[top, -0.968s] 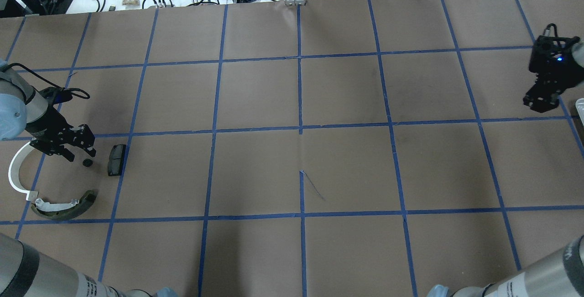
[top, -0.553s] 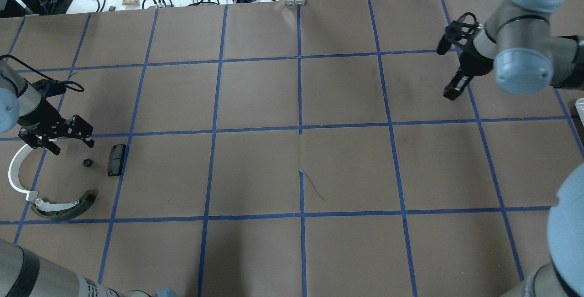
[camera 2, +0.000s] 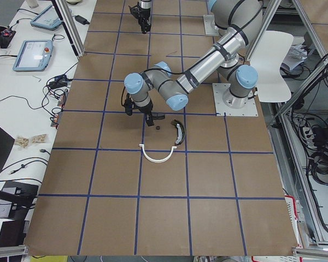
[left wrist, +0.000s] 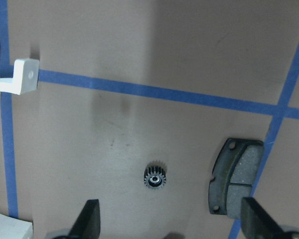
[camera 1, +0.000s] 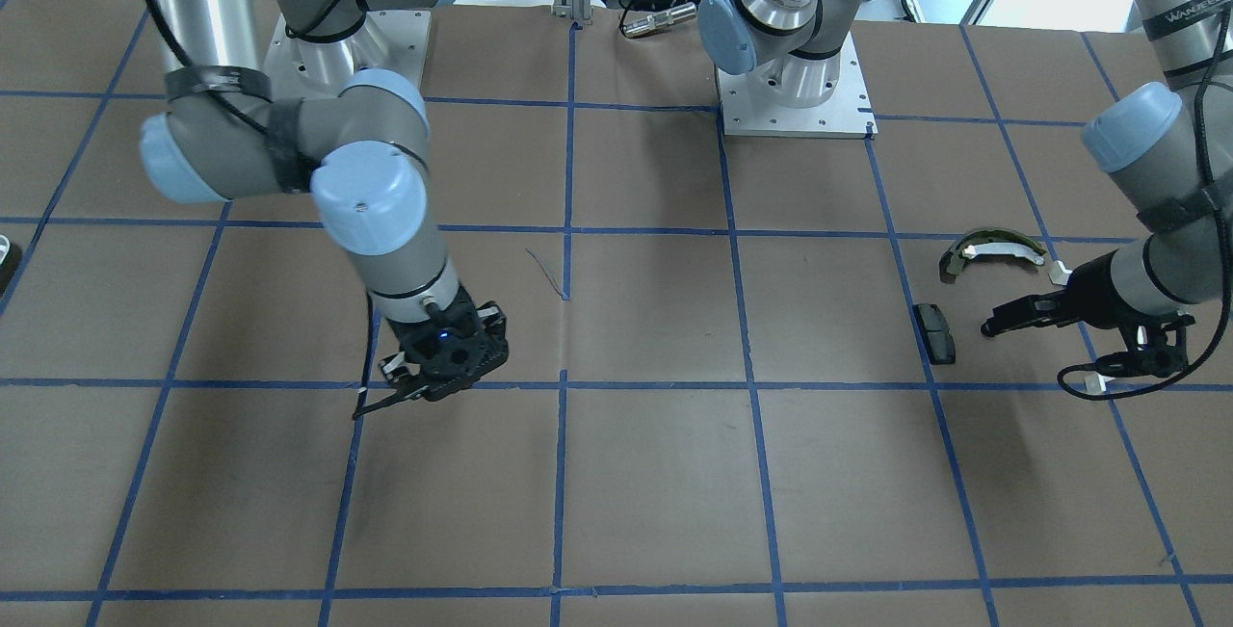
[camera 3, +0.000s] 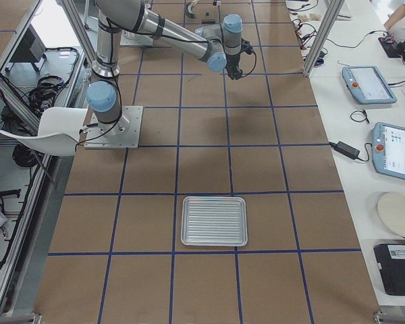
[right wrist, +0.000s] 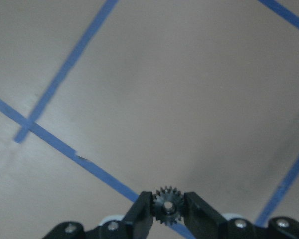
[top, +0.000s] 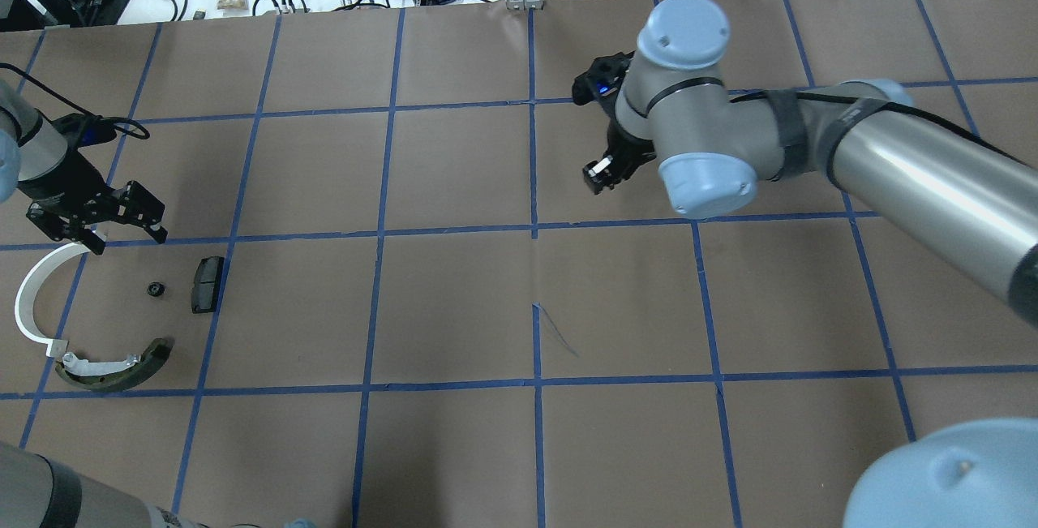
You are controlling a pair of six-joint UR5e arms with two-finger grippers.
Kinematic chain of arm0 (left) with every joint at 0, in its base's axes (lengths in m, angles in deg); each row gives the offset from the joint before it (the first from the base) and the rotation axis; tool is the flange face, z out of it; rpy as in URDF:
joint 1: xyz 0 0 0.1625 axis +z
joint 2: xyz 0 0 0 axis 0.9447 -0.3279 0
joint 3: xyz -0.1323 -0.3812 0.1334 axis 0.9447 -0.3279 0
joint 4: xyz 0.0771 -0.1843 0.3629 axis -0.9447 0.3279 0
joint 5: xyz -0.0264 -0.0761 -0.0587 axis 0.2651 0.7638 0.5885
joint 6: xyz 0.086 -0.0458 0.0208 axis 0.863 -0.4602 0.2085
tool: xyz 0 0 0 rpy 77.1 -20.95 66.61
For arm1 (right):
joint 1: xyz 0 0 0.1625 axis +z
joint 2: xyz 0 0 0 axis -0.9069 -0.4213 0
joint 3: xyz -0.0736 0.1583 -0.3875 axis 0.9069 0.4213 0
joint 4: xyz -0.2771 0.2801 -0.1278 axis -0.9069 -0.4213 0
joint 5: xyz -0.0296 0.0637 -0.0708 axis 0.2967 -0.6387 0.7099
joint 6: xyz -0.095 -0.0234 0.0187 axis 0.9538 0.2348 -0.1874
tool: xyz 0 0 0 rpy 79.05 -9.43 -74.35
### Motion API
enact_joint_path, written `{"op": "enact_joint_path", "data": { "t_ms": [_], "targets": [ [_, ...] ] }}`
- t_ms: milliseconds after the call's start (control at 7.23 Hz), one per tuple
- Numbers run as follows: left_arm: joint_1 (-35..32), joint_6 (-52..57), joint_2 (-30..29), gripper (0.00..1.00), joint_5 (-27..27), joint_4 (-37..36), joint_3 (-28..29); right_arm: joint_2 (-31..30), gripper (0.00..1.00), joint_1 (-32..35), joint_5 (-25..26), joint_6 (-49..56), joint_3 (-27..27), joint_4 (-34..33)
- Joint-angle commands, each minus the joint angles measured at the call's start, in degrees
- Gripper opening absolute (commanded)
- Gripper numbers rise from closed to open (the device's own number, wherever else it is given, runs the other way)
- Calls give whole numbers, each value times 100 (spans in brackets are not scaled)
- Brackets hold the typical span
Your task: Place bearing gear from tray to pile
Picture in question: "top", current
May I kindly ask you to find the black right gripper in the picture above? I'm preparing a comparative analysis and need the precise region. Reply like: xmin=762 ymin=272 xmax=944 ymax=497
xmin=582 ymin=120 xmax=657 ymax=193

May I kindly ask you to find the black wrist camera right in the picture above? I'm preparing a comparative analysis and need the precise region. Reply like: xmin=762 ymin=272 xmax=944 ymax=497
xmin=571 ymin=52 xmax=634 ymax=108

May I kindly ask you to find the black box on desk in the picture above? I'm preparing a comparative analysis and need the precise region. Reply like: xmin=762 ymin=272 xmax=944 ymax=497
xmin=1 ymin=0 xmax=130 ymax=32

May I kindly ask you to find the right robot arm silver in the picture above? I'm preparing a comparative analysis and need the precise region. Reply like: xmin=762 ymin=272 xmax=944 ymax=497
xmin=571 ymin=0 xmax=1037 ymax=324

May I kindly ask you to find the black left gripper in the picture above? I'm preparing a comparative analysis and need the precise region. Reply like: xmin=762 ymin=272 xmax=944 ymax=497
xmin=16 ymin=152 xmax=168 ymax=255

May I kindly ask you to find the small black bearing gear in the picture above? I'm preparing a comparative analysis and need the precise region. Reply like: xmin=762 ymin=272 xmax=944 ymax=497
xmin=146 ymin=281 xmax=166 ymax=298

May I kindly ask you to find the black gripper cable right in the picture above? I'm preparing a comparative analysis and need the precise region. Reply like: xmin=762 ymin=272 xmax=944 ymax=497
xmin=730 ymin=87 xmax=1038 ymax=164

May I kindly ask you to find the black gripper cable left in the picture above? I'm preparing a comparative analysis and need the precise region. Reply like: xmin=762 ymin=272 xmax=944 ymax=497
xmin=0 ymin=62 xmax=152 ymax=143

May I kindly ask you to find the black brake pad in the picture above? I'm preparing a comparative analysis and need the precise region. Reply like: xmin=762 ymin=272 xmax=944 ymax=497
xmin=191 ymin=255 xmax=225 ymax=314

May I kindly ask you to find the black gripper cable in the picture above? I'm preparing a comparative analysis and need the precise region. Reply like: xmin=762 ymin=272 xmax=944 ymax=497
xmin=0 ymin=62 xmax=152 ymax=143
xmin=730 ymin=87 xmax=1038 ymax=164

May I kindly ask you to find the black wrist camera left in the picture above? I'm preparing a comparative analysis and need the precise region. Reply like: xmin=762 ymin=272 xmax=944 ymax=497
xmin=52 ymin=114 xmax=118 ymax=150

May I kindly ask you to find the green curved brake shoe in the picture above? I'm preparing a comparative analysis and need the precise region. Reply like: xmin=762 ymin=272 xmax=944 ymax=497
xmin=54 ymin=338 xmax=174 ymax=393

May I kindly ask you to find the white curved plastic bracket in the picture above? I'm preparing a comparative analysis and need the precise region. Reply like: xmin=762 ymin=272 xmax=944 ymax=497
xmin=13 ymin=243 xmax=89 ymax=365

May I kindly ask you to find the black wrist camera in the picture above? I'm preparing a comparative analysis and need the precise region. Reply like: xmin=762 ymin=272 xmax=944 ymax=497
xmin=52 ymin=114 xmax=118 ymax=150
xmin=571 ymin=52 xmax=634 ymax=108

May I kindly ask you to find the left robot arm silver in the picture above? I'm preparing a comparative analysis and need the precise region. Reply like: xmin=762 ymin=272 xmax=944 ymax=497
xmin=1 ymin=82 xmax=168 ymax=255

